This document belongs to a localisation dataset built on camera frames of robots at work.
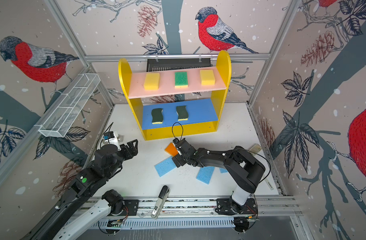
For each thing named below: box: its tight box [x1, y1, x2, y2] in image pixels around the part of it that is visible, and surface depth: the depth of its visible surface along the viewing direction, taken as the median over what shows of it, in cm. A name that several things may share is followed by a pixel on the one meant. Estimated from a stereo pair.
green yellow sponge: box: [174, 71, 189, 88], surface depth 76 cm
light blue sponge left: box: [154, 156, 177, 178], surface depth 87 cm
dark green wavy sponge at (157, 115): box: [151, 108, 164, 124], surface depth 94 cm
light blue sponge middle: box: [196, 166, 216, 185], surface depth 85 cm
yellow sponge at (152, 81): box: [143, 72, 160, 91], surface depth 74 cm
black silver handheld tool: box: [151, 185, 170, 219], surface depth 74 cm
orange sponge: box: [164, 142, 179, 157], surface depth 96 cm
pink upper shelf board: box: [128, 66, 227, 99], surface depth 76 cm
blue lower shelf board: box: [142, 98, 218, 130], surface depth 97 cm
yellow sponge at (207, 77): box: [200, 69, 215, 86], surface depth 76 cm
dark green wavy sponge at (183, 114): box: [176, 105, 189, 121], surface depth 97 cm
